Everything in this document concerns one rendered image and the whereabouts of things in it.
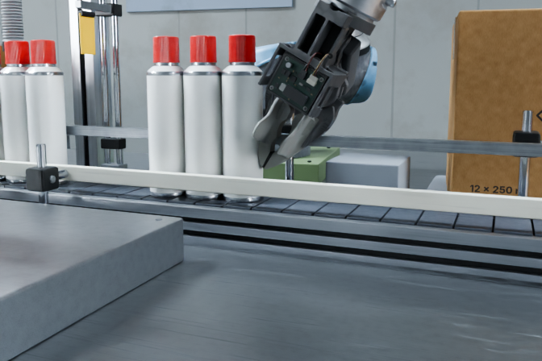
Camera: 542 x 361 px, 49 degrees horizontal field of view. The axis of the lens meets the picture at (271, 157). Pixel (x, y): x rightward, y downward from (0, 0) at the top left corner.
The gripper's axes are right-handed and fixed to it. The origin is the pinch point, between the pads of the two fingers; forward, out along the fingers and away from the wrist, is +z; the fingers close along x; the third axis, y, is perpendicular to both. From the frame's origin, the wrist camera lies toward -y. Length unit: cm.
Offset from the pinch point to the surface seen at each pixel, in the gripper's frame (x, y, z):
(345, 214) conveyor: 11.9, 3.6, -0.5
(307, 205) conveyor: 7.0, 0.5, 2.2
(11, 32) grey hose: -51, -8, 10
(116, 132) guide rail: -22.5, -2.6, 10.6
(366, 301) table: 18.9, 15.8, 1.2
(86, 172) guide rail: -19.9, 4.7, 14.4
